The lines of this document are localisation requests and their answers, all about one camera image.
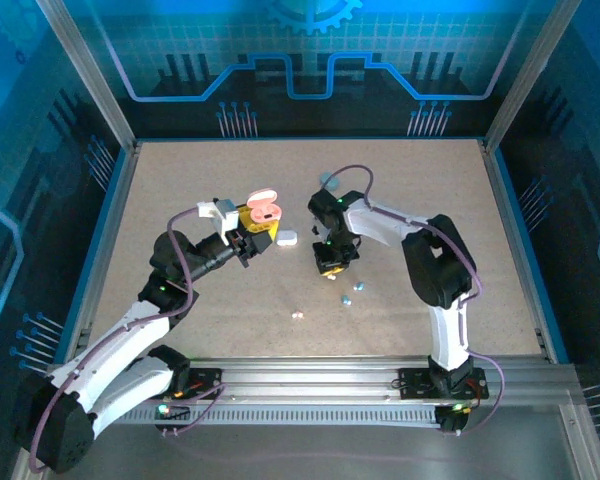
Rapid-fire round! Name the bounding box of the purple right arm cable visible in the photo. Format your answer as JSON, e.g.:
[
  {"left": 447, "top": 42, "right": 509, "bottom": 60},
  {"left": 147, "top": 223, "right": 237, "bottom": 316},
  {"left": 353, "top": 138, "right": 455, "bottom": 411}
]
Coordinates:
[{"left": 322, "top": 165, "right": 505, "bottom": 436}]

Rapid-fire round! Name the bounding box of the black box with green light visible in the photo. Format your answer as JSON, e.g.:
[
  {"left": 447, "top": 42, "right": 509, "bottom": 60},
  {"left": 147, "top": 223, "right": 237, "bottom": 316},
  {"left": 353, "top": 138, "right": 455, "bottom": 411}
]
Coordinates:
[
  {"left": 435, "top": 399, "right": 481, "bottom": 436},
  {"left": 153, "top": 399, "right": 192, "bottom": 437}
]

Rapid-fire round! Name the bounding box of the pink earbud charging case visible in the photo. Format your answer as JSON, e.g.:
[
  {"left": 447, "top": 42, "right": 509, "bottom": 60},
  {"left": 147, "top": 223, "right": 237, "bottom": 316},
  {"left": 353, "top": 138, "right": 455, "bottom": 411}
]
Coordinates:
[{"left": 246, "top": 187, "right": 285, "bottom": 225}]

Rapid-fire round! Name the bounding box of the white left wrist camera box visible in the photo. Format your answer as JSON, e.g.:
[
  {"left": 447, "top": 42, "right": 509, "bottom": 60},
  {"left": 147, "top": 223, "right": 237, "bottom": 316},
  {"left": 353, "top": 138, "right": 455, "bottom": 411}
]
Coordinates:
[{"left": 197, "top": 198, "right": 241, "bottom": 246}]

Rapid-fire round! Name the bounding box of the aluminium frame post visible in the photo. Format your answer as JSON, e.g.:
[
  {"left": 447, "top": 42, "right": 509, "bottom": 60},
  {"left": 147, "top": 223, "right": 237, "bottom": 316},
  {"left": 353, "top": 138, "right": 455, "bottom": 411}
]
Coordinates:
[
  {"left": 35, "top": 0, "right": 142, "bottom": 151},
  {"left": 559, "top": 399, "right": 600, "bottom": 480},
  {"left": 484, "top": 0, "right": 581, "bottom": 151}
]

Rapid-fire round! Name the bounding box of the slotted grey cable duct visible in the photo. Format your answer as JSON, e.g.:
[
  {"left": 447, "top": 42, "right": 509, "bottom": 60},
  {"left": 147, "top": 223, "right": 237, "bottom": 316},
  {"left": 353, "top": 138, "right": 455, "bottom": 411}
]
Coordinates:
[{"left": 114, "top": 403, "right": 444, "bottom": 427}]

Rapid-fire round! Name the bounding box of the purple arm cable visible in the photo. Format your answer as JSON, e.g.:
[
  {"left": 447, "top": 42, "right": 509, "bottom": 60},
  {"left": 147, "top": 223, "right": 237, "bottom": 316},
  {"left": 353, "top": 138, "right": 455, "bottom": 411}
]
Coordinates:
[
  {"left": 28, "top": 207, "right": 227, "bottom": 474},
  {"left": 322, "top": 165, "right": 505, "bottom": 436}
]

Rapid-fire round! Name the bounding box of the aluminium frame rail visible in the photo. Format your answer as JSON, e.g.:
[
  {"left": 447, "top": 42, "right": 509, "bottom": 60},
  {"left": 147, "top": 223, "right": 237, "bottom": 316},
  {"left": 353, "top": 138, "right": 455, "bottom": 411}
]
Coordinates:
[
  {"left": 479, "top": 139, "right": 556, "bottom": 361},
  {"left": 67, "top": 142, "right": 142, "bottom": 364}
]

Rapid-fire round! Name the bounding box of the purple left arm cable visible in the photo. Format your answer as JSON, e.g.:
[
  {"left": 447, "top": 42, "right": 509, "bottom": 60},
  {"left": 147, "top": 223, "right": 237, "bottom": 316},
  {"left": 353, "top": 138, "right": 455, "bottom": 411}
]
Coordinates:
[{"left": 28, "top": 207, "right": 227, "bottom": 474}]

